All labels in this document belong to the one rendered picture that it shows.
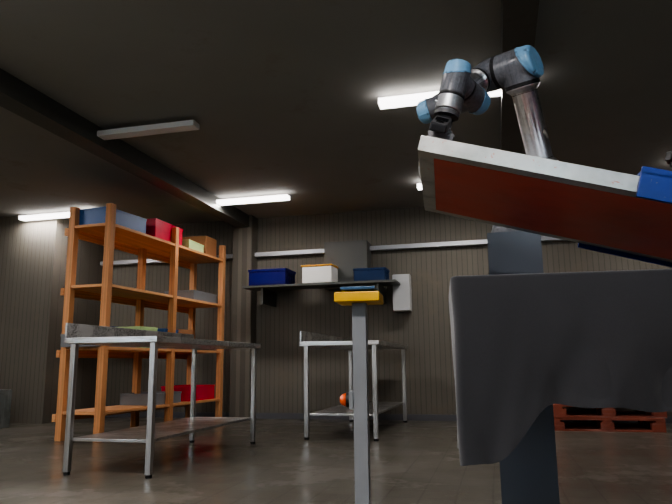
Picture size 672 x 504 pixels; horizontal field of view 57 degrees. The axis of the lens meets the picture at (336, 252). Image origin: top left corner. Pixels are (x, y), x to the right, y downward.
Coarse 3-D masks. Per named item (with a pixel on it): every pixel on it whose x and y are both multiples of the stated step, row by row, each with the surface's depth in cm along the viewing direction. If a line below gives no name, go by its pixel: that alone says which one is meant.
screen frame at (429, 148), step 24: (432, 144) 144; (456, 144) 143; (432, 168) 155; (504, 168) 141; (528, 168) 139; (552, 168) 138; (576, 168) 137; (432, 192) 177; (624, 192) 136; (456, 216) 198; (576, 240) 189
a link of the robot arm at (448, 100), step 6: (438, 96) 177; (444, 96) 174; (450, 96) 174; (456, 96) 174; (438, 102) 176; (444, 102) 174; (450, 102) 174; (456, 102) 174; (462, 102) 176; (450, 108) 174; (456, 108) 174
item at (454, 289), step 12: (456, 276) 145; (456, 288) 144; (456, 300) 144; (456, 312) 143; (456, 324) 143; (456, 336) 143; (456, 348) 142; (456, 360) 142; (456, 372) 142; (456, 384) 141; (456, 396) 141; (456, 408) 141
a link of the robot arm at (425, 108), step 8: (480, 64) 216; (488, 64) 214; (472, 72) 214; (480, 72) 213; (488, 72) 214; (480, 80) 211; (488, 80) 213; (488, 88) 216; (496, 88) 217; (424, 104) 192; (432, 104) 190; (424, 112) 192; (432, 112) 191; (424, 120) 194
